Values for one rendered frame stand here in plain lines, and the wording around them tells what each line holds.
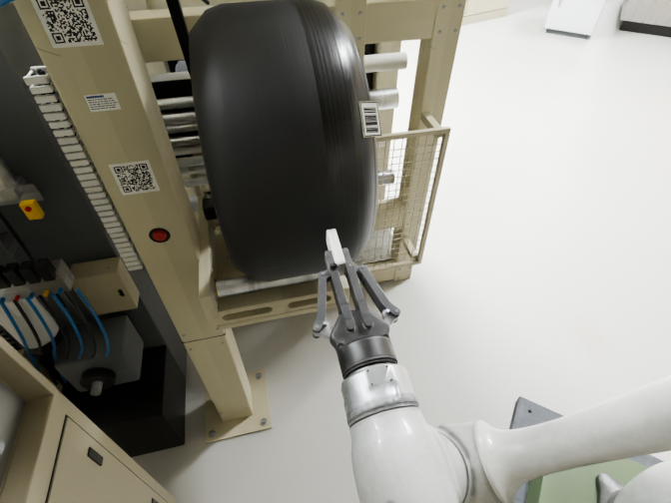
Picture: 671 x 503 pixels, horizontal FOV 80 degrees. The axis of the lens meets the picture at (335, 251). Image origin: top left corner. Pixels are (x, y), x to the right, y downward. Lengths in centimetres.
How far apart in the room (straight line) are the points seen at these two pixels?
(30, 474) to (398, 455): 71
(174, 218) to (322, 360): 117
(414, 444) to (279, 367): 151
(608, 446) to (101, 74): 88
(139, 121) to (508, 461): 80
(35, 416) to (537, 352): 192
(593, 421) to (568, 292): 200
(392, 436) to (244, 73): 57
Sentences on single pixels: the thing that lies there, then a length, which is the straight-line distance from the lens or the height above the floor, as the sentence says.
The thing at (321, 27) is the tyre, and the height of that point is 148.
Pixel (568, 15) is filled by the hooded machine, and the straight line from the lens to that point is 631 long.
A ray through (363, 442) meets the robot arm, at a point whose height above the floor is 124.
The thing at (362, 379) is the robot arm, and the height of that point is 125.
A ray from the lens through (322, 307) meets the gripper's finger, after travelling 57.
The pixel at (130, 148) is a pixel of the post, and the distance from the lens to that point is 89.
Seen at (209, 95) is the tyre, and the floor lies 141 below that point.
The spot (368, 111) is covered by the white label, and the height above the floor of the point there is 138.
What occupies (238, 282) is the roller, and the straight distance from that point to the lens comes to 105.
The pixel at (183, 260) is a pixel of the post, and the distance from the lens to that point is 108.
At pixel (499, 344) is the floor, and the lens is 215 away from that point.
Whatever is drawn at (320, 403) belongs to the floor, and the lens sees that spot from 186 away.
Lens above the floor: 170
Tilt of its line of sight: 45 degrees down
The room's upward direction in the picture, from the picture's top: straight up
